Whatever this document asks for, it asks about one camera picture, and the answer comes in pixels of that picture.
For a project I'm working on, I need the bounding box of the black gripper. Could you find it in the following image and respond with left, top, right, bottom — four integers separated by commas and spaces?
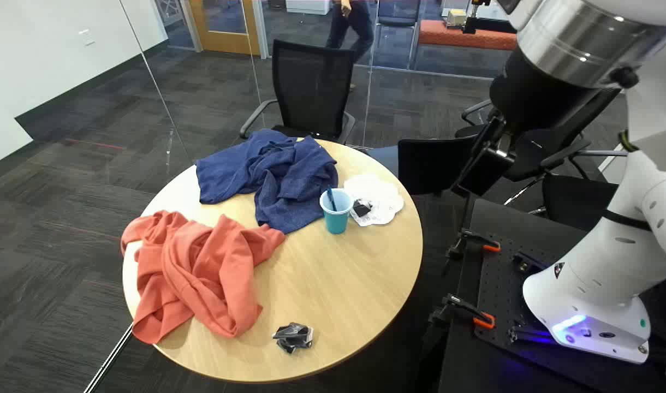
451, 48, 625, 199

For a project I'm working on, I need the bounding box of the blue plastic cup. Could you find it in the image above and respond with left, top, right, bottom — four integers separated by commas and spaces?
316, 186, 355, 238

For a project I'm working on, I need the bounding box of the black chair backrest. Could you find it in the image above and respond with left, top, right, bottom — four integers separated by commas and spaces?
537, 172, 619, 233
395, 135, 479, 197

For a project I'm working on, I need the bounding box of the black orange clamp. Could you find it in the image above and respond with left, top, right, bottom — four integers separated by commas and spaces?
446, 227, 503, 263
428, 293, 497, 335

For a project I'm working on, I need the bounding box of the white paper doily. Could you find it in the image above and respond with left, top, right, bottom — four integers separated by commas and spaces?
343, 172, 406, 230

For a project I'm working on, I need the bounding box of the orange bench seat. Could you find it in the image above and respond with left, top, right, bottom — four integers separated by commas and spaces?
417, 18, 519, 53

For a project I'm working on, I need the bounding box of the black binder clip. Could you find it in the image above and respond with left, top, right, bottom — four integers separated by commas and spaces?
351, 197, 376, 221

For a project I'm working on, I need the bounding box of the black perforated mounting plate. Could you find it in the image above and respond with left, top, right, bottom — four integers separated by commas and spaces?
437, 195, 666, 393

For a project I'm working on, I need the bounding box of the person in dark clothes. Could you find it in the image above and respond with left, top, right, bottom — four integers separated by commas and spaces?
324, 0, 376, 61

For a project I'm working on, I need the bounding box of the black mesh office chair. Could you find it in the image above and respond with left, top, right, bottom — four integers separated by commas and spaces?
238, 37, 360, 145

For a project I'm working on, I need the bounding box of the dark blue cloth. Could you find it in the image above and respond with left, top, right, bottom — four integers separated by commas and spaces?
195, 129, 340, 237

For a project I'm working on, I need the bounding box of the small black silver object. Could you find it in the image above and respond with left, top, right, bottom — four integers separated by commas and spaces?
270, 321, 316, 357

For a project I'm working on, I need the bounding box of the wooden door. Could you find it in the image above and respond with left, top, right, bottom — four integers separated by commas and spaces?
184, 0, 265, 59

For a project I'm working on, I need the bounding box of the orange cloth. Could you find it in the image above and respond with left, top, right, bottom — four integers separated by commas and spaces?
119, 208, 288, 347

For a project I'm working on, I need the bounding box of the silver metal rod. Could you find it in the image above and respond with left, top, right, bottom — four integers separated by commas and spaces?
81, 324, 134, 393

